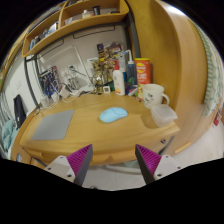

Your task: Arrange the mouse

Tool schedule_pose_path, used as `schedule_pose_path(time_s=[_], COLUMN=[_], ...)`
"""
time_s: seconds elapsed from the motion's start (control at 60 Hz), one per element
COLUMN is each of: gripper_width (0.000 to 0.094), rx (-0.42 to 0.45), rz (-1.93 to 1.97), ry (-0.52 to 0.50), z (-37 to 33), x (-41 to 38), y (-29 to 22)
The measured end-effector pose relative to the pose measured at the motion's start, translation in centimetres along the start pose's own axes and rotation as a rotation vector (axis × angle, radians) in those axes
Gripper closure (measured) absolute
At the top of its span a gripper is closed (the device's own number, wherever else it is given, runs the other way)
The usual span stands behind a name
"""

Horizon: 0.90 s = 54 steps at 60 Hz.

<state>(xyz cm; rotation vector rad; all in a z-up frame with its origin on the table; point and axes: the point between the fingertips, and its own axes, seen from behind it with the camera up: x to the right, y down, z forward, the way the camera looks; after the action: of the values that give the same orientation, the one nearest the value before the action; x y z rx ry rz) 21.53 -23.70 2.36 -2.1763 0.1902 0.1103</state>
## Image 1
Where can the clear plastic food container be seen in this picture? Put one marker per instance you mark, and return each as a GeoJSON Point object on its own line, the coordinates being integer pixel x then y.
{"type": "Point", "coordinates": [163, 115]}

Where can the red yellow chips can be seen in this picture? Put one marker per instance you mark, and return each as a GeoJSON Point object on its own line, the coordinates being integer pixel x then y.
{"type": "Point", "coordinates": [144, 76]}

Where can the white red-pump lotion bottle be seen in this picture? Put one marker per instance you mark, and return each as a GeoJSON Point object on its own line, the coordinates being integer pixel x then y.
{"type": "Point", "coordinates": [119, 81]}

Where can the colourful wall poster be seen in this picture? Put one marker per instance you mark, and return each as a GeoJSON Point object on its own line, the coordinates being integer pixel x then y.
{"type": "Point", "coordinates": [108, 50]}

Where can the wooden shelf unit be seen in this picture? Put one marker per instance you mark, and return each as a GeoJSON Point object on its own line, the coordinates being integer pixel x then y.
{"type": "Point", "coordinates": [76, 20]}

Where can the teal cloth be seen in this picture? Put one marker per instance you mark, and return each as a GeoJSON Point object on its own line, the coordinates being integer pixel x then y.
{"type": "Point", "coordinates": [8, 136]}

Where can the green checked towel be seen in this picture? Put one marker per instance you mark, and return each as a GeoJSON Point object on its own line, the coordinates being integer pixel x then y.
{"type": "Point", "coordinates": [211, 76]}

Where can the blue robot model box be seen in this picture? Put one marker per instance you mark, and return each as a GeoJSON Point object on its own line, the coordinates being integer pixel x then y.
{"type": "Point", "coordinates": [48, 81]}

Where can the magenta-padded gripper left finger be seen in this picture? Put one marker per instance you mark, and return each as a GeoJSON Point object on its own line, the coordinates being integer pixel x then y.
{"type": "Point", "coordinates": [78, 161]}

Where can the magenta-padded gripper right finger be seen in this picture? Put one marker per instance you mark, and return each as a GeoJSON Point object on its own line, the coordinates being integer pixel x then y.
{"type": "Point", "coordinates": [150, 160]}

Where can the black hanging bag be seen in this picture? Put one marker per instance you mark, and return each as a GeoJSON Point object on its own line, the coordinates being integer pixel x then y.
{"type": "Point", "coordinates": [19, 110]}

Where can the small white desk clock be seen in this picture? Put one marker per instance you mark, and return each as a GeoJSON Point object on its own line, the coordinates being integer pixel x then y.
{"type": "Point", "coordinates": [106, 89]}

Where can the white desk lamp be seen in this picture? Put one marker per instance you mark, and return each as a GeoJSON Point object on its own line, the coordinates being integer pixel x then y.
{"type": "Point", "coordinates": [66, 56]}

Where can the light blue computer mouse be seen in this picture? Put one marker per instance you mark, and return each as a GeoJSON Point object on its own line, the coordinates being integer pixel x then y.
{"type": "Point", "coordinates": [113, 114]}

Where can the blue spray bottle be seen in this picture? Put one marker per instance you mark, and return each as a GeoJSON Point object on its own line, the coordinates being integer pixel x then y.
{"type": "Point", "coordinates": [130, 71]}

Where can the white printed mug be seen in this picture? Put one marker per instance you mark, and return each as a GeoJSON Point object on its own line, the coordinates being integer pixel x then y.
{"type": "Point", "coordinates": [153, 96]}

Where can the golden tree figure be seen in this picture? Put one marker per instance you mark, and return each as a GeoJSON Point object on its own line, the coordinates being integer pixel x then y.
{"type": "Point", "coordinates": [100, 76]}

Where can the grey mouse pad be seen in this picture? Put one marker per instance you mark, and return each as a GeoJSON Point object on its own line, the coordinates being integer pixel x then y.
{"type": "Point", "coordinates": [53, 125]}

